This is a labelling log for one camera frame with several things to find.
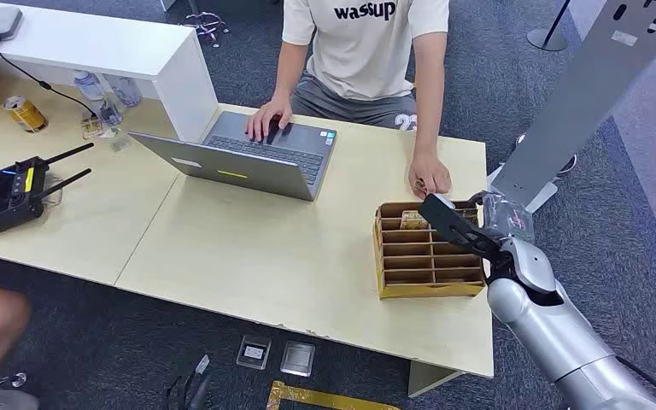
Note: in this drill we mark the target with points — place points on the person's right hand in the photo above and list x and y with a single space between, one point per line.
268 117

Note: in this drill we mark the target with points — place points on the person's left hand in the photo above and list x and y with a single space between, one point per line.
431 172

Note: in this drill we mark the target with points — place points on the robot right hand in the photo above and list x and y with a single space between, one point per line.
458 229

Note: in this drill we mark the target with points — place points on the person's right forearm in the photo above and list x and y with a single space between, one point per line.
287 73

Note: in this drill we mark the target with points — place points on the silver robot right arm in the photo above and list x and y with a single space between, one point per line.
554 334

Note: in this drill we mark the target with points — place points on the person's left forearm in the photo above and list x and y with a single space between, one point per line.
429 96

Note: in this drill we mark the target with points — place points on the wooden card holder box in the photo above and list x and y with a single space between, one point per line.
418 266

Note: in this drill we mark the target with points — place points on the person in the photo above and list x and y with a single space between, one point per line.
362 51

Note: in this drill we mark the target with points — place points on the black hand tool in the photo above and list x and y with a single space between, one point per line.
192 387

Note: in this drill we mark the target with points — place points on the grey laptop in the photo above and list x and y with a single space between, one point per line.
271 164

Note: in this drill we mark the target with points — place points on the white stand base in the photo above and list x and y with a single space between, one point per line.
543 198

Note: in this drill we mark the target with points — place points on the chrome chair base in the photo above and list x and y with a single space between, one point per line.
206 25

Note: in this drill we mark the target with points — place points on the clear plastic cup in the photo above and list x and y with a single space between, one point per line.
127 90

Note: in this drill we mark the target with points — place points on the desk leg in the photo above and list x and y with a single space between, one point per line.
427 378

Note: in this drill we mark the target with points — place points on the grey slanted stand panel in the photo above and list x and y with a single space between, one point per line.
582 96

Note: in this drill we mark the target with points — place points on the clear water bottle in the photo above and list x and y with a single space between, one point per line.
97 97

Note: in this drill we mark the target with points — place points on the white desk riser shelf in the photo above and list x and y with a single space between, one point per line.
107 51

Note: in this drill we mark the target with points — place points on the small gold wrapped item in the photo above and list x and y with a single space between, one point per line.
93 127

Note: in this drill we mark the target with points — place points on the round stanchion base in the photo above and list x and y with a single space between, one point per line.
547 38

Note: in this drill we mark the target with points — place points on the yellow tape strip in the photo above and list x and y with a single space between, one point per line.
316 399

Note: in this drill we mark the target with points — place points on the gold drink can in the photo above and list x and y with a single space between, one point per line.
24 113

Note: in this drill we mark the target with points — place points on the black remote controller with antennas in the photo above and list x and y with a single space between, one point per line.
11 195

